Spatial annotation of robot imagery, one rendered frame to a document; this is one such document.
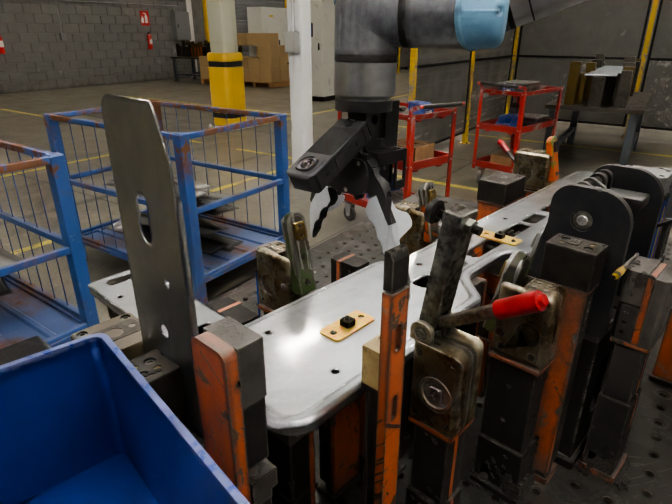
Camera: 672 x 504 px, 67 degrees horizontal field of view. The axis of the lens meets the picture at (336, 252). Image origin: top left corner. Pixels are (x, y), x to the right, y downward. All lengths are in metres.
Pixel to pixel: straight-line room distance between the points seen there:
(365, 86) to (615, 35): 7.92
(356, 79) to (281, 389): 0.37
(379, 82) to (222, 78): 7.52
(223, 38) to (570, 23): 4.96
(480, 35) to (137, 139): 0.36
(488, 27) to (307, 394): 0.45
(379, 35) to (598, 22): 7.95
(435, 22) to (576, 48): 7.98
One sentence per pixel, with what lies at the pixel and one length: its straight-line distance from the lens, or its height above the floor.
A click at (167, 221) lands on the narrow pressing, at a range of 0.47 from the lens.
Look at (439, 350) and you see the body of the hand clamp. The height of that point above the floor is 1.05.
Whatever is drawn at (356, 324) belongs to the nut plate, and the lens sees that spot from 0.74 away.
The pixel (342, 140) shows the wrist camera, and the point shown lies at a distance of 0.61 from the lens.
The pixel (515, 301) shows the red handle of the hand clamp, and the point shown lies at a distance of 0.56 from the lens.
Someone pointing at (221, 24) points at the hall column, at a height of 1.48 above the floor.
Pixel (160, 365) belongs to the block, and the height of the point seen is 1.08.
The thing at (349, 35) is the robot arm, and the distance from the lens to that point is 0.62.
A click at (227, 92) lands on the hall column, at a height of 0.56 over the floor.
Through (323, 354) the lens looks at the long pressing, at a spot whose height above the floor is 1.00.
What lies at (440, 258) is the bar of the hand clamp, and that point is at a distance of 0.57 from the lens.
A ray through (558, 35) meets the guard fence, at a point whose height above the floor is 1.34.
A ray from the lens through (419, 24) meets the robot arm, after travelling 0.60.
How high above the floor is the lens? 1.39
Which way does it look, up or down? 23 degrees down
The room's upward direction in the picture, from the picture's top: straight up
